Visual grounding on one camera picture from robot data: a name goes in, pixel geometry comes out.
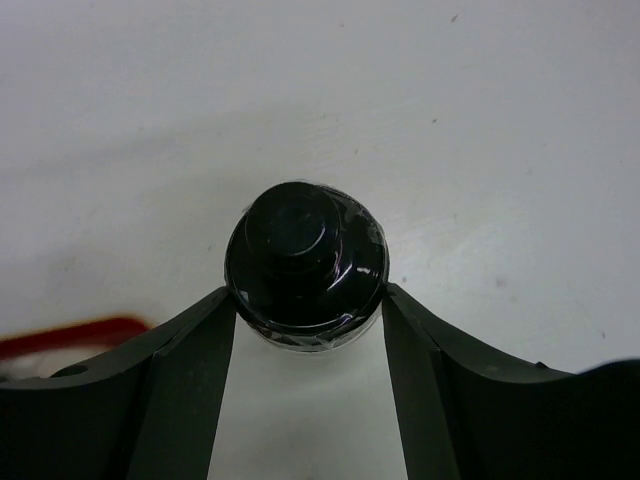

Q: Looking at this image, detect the black top sugar shaker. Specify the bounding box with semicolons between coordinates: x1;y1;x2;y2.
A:
209;175;409;480

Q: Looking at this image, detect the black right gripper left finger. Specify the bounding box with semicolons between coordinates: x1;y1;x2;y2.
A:
1;288;236;479

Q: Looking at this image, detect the red rectangular tray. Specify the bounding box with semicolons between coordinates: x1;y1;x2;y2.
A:
1;314;152;361

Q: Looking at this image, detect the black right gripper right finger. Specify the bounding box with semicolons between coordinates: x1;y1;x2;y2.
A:
382;284;639;479

